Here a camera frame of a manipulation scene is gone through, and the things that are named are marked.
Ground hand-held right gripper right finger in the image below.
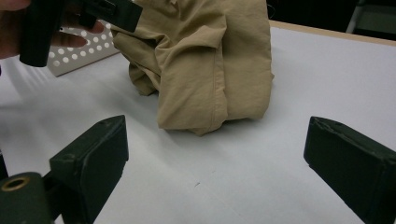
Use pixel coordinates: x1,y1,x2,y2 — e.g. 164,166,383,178
303,116,396,224

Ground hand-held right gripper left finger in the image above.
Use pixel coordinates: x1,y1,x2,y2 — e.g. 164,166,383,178
49,114,130,224

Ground tan pants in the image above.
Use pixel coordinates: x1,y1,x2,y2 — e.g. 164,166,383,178
109,0,276,137

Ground white perforated plastic basket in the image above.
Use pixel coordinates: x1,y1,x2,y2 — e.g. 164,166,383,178
46,20,121,77

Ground wooden table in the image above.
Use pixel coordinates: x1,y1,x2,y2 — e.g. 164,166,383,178
268,20,396,48

